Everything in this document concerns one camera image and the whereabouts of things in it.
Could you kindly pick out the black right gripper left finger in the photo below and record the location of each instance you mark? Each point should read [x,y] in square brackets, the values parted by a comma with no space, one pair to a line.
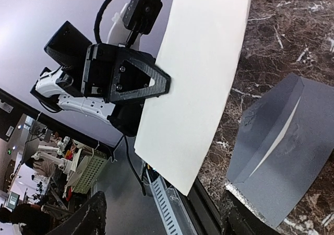
[89,219]

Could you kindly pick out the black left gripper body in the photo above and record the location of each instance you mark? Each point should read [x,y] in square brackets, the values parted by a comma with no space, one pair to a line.
[99,72]

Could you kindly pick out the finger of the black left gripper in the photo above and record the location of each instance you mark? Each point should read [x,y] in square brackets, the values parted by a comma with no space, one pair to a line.
[135,77]

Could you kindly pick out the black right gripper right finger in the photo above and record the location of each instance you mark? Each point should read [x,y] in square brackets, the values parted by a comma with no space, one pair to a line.
[238,215]

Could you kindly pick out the beige letter sheet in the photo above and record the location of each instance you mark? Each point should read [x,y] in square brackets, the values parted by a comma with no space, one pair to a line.
[200,51]

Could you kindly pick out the grey paper envelope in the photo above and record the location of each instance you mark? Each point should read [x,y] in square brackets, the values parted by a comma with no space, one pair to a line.
[283,179]

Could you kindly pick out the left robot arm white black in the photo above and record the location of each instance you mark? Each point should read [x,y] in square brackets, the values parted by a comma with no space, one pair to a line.
[60,89]

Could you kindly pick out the green perforated plastic basket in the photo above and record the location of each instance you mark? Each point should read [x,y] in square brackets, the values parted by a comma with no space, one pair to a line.
[87,172]

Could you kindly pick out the white slotted cable duct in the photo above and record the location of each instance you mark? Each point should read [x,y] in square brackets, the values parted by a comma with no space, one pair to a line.
[164,207]

